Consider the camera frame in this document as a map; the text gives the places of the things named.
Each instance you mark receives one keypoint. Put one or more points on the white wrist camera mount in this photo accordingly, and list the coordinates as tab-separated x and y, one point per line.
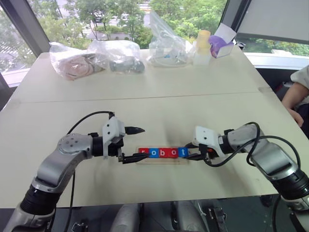
111	128
205	136

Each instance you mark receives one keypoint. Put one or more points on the red letter r tile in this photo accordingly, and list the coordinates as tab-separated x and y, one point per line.
141	150

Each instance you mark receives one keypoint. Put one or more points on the white bottle with yellow cap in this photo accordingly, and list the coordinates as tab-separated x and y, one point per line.
201	52

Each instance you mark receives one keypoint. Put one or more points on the person white shirt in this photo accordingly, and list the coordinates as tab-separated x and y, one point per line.
303	77

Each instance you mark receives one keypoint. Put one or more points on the red letter b block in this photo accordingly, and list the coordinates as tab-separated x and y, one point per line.
160	154

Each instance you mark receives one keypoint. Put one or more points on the person bare forearm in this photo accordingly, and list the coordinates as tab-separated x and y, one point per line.
293	96

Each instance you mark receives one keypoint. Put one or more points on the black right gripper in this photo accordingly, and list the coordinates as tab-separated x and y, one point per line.
206	153

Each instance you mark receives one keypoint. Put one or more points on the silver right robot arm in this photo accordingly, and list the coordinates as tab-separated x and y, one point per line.
272	157

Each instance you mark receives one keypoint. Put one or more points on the red letter o block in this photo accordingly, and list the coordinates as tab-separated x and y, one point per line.
170	154

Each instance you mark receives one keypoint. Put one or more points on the blue letter t block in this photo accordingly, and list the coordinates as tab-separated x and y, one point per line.
180	154

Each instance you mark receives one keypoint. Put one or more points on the clear bag with dark items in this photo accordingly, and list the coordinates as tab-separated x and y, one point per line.
120	52

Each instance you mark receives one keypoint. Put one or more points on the person bare hand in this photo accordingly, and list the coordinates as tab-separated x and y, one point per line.
297	117

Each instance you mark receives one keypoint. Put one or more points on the purple and white box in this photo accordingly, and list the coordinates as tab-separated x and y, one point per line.
218	46

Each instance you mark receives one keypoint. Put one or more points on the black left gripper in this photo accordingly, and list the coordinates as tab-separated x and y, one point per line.
116	148

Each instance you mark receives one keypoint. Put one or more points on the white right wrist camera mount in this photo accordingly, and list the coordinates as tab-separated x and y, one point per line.
205	136

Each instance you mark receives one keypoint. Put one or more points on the dark window frame post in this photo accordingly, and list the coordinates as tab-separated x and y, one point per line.
26	24
231	14

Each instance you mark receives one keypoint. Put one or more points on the blue letter o tile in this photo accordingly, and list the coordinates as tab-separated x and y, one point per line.
150	154

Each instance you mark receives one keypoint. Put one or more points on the wooden block tray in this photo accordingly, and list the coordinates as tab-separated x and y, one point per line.
161	161

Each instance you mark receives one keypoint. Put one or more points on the grey rounded shape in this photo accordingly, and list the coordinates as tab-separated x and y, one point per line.
128	220

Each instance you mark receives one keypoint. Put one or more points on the grey roller blind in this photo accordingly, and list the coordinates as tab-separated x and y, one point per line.
275	17

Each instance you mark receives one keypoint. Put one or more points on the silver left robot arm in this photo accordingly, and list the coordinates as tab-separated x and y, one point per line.
67	154

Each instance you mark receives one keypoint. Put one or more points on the plastic bag with pink cloth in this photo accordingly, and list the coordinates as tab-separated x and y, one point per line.
72	65

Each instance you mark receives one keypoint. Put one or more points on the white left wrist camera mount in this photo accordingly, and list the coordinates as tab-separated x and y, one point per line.
111	128

